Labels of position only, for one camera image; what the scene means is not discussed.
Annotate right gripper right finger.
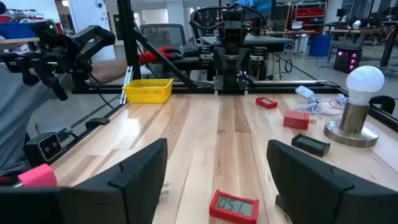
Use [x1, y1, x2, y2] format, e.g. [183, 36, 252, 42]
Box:
[266, 139, 398, 224]

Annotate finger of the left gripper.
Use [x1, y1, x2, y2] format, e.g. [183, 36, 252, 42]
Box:
[214, 47, 228, 75]
[238, 47, 251, 75]

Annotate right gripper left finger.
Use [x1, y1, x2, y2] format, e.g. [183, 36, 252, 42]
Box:
[0, 138, 169, 224]

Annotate black digital clock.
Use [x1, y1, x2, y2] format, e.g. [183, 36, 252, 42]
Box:
[291, 133, 331, 157]

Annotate red charger block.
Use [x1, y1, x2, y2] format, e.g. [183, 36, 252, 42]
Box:
[283, 110, 310, 131]

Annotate pink charger block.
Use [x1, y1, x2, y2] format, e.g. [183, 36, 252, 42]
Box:
[17, 164, 58, 188]

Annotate grey office chair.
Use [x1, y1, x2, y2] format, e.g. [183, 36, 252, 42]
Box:
[139, 23, 187, 50]

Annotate black keyboard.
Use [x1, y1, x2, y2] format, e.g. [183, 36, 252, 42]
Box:
[178, 42, 203, 57]

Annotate black desk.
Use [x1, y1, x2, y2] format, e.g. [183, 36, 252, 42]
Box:
[201, 34, 295, 53]

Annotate red black glove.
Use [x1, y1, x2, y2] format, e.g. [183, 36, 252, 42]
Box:
[139, 46, 184, 65]

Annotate yellow plastic basket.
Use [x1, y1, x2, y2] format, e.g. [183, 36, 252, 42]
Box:
[123, 78, 174, 104]

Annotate black clamp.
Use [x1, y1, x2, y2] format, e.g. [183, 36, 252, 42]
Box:
[85, 117, 110, 129]
[369, 95, 396, 114]

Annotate blue bin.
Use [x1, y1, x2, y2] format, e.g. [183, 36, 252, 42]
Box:
[309, 34, 333, 57]

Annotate red storage shelf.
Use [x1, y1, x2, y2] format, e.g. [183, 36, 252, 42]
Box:
[292, 1, 326, 34]

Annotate black computer red lights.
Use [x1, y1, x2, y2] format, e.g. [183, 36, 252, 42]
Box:
[333, 46, 363, 74]

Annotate white bulb on wooden base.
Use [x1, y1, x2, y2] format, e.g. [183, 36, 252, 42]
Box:
[323, 65, 386, 148]

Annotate white pillar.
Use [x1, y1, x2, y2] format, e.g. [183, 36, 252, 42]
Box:
[68, 0, 116, 62]

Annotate person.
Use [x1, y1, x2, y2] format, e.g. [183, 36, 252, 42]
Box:
[0, 58, 128, 184]

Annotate blue crate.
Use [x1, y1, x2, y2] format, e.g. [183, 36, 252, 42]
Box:
[0, 21, 37, 40]

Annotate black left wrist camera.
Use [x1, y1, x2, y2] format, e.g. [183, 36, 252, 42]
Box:
[223, 21, 244, 44]

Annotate white power adapter with cable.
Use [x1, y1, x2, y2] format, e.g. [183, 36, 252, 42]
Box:
[294, 85, 349, 116]

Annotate silver aluminium bracket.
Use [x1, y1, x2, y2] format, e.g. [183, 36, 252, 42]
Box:
[119, 65, 134, 105]

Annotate black small camera box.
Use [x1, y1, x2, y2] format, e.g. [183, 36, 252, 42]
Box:
[24, 131, 64, 166]

